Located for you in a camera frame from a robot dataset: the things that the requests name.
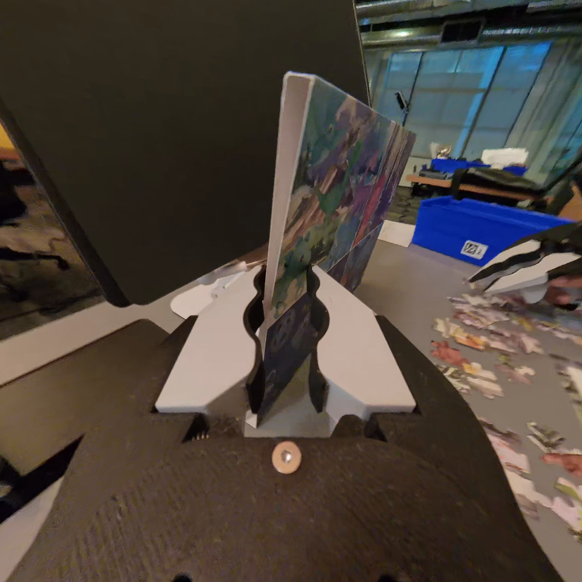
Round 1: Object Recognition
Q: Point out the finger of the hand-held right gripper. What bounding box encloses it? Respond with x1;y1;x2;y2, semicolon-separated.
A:
467;239;546;283
482;253;582;294

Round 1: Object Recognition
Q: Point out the person's right hand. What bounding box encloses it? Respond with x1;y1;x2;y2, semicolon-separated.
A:
547;274;582;312

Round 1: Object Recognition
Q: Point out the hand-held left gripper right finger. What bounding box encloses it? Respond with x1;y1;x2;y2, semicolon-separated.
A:
306;264;418;430

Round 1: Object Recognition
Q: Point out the white printed instruction sheet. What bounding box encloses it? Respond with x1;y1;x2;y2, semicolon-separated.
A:
376;220;416;248

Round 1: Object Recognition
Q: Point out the pile of puzzle pieces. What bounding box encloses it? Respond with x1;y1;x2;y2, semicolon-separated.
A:
432;291;582;544

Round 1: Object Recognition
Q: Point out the blue plastic bin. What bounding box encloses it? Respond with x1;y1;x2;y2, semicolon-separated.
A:
411;196;576;266

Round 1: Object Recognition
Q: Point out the animal picture puzzle box lid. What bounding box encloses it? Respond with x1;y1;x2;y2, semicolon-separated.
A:
245;70;416;438

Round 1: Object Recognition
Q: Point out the black partition panel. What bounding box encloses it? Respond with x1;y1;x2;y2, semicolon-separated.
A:
0;0;371;306

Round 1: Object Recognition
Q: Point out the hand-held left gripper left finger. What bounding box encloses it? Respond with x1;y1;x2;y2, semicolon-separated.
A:
155;265;270;418

